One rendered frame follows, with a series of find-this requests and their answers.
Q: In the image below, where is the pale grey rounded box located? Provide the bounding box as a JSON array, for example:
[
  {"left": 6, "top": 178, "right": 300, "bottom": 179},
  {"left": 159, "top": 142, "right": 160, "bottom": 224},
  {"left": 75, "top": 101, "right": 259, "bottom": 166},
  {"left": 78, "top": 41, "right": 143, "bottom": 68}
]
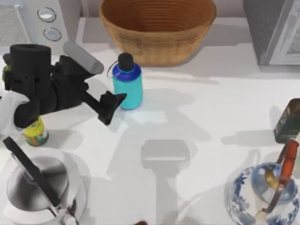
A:
[{"left": 62, "top": 41, "right": 105, "bottom": 75}]

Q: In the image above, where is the blue and white teapot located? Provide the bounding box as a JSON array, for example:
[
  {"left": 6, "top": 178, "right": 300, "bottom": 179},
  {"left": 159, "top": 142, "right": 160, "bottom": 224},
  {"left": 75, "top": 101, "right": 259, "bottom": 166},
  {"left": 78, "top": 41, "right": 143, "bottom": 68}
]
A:
[{"left": 224, "top": 140, "right": 300, "bottom": 225}]

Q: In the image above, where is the pale microwave oven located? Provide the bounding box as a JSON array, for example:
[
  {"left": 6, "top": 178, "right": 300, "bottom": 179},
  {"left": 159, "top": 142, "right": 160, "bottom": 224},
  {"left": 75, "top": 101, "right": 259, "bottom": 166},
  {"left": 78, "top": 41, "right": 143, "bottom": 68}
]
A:
[{"left": 0, "top": 0, "right": 69, "bottom": 48}]

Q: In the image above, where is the small green object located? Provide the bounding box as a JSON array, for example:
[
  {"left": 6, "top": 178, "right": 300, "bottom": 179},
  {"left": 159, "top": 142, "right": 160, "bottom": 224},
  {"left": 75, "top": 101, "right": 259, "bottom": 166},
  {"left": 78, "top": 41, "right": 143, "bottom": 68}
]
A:
[{"left": 1, "top": 65, "right": 10, "bottom": 82}]

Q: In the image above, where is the yellow and green can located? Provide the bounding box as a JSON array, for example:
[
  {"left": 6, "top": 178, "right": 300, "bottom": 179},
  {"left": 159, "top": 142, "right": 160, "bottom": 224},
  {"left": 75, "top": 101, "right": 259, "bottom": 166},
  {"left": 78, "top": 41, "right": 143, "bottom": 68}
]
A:
[{"left": 22, "top": 116, "right": 50, "bottom": 147}]

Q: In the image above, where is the grey cabinet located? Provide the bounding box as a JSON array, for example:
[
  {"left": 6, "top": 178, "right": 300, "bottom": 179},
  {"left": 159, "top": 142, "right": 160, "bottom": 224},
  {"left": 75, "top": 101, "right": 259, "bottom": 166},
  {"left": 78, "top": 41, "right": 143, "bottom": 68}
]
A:
[{"left": 243, "top": 0, "right": 300, "bottom": 67}]

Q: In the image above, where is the round silver microwave knob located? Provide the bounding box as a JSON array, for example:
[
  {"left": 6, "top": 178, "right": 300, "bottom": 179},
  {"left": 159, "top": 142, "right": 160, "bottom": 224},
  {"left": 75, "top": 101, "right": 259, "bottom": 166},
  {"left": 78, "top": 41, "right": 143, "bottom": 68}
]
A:
[
  {"left": 37, "top": 7, "right": 57, "bottom": 23},
  {"left": 43, "top": 27, "right": 62, "bottom": 42}
]

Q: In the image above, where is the brown wicker basket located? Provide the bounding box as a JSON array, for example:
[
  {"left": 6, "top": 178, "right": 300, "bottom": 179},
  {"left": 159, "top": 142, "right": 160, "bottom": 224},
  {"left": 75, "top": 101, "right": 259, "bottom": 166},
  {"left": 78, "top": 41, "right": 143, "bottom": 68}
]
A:
[{"left": 99, "top": 0, "right": 217, "bottom": 67}]

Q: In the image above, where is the silver kettle with black handle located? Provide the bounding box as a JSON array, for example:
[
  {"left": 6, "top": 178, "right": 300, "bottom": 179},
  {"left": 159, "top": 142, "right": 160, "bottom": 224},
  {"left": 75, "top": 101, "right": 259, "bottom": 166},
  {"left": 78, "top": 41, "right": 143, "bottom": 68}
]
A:
[{"left": 0, "top": 136, "right": 88, "bottom": 225}]

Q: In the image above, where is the teal bottle with black cap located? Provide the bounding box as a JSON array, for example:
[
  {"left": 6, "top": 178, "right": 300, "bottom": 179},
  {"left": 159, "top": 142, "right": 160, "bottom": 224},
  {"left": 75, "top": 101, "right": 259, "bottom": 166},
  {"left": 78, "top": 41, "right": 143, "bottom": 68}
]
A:
[{"left": 107, "top": 52, "right": 143, "bottom": 111}]

